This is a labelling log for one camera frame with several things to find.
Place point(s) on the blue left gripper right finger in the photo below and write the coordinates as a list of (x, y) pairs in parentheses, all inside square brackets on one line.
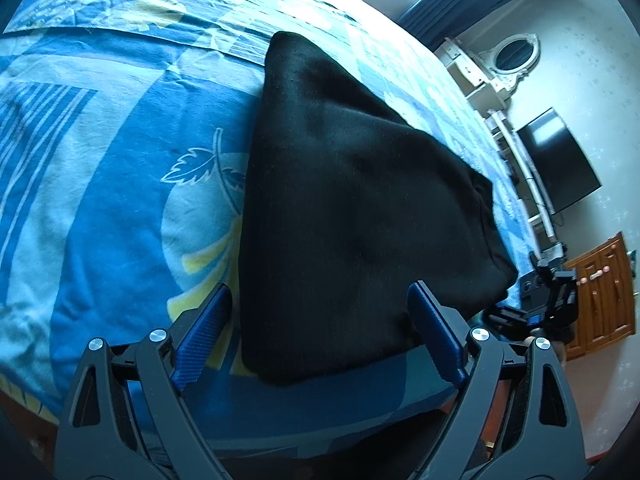
[(443, 332)]

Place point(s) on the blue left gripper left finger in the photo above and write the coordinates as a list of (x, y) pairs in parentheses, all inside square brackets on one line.
[(195, 333)]

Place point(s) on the black pants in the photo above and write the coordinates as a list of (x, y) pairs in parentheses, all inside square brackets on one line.
[(345, 206)]

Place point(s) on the right hand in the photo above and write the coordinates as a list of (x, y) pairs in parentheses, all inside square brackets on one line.
[(558, 347)]

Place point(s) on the brown wooden cabinet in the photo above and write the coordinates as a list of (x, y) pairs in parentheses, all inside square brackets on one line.
[(605, 298)]

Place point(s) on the black flat television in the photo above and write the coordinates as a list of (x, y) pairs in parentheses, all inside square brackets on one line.
[(561, 169)]

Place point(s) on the white ornate dresser with mirror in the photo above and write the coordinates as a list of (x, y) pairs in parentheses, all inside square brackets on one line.
[(488, 79)]

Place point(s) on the blue patterned bed sheet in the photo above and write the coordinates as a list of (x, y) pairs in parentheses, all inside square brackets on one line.
[(125, 127)]

